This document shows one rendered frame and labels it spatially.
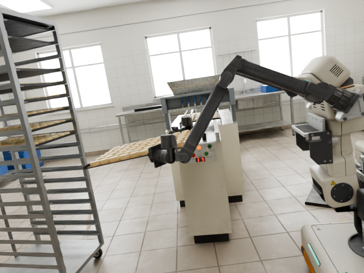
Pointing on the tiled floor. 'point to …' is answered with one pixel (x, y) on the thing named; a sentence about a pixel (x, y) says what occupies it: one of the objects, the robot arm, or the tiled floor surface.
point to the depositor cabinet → (232, 148)
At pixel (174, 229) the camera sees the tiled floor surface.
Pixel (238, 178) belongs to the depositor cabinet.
